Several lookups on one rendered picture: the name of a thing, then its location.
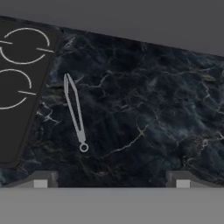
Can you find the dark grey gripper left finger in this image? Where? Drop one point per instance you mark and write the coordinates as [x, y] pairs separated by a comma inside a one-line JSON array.
[[43, 178]]

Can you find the silver metal tongs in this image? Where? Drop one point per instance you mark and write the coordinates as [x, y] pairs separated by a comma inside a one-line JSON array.
[[74, 112]]

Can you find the black hob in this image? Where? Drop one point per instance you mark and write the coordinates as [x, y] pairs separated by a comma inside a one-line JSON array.
[[20, 93]]

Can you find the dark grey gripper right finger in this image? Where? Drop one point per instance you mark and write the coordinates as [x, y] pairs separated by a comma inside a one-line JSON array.
[[180, 178]]

